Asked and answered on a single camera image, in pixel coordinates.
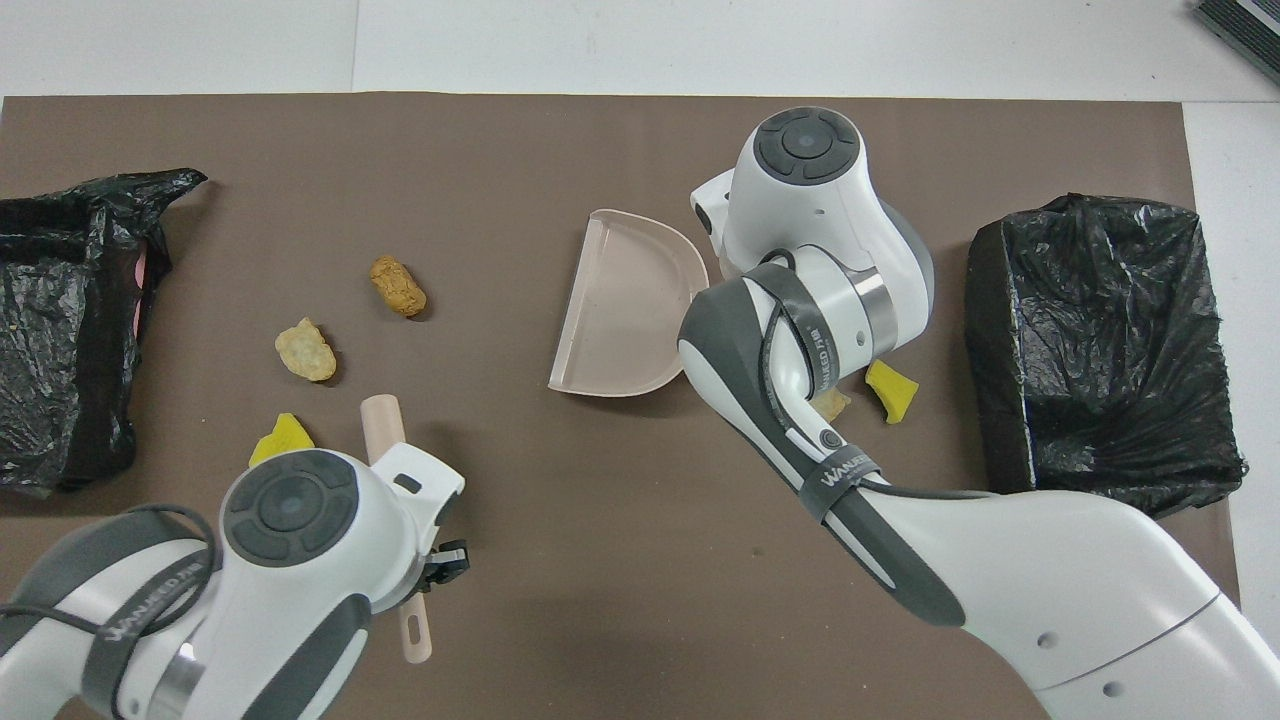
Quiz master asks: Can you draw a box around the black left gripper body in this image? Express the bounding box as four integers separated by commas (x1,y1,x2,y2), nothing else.
418,540,471,596

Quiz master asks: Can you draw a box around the beige hand brush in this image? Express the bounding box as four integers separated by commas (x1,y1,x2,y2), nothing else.
360,395,436,666

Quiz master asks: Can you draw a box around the yellow sponge wedge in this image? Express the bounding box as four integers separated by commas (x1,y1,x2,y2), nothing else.
248,413,316,469

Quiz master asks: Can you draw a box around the pale fried dough piece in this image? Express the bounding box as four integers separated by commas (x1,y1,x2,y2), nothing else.
275,318,338,383

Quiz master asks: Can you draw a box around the brown bread roll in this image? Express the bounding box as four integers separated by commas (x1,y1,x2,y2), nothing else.
369,256,428,319

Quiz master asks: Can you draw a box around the pale pink plastic dustpan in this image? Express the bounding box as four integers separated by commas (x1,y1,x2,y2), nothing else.
548,208,711,398

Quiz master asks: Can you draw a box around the small yellow sponge piece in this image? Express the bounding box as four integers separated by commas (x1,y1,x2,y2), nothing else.
865,360,921,426

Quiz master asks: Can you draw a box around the pink bin with black bag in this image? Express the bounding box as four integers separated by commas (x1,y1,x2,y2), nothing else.
0,168,209,498

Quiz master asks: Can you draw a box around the brown table mat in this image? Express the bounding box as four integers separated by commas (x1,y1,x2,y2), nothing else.
0,93,1256,720

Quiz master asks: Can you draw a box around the dark grey ribbed panel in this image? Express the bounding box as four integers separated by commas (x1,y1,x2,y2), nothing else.
1193,0,1280,86

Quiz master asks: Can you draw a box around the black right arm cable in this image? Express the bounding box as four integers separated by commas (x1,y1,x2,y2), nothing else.
755,250,996,501

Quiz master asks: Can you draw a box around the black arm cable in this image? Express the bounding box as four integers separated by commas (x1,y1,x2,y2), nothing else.
0,505,221,641
755,250,996,501

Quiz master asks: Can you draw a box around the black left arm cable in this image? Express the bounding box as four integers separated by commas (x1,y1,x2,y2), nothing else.
0,505,221,641

